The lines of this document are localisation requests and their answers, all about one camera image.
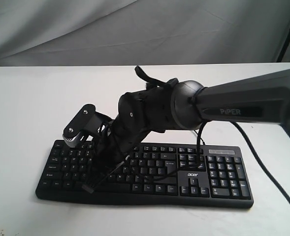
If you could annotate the grey backdrop cloth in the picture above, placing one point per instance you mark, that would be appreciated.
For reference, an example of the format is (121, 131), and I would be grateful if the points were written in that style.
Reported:
(143, 32)

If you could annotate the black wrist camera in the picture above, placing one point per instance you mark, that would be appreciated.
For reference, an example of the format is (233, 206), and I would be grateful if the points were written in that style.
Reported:
(87, 122)

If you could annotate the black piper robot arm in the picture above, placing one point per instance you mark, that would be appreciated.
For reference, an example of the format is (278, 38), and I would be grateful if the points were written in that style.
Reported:
(187, 105)

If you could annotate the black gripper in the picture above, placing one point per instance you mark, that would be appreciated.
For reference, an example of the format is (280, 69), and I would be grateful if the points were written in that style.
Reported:
(111, 147)

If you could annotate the black acer keyboard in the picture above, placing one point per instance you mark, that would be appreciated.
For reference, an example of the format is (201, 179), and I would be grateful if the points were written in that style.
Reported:
(155, 174)

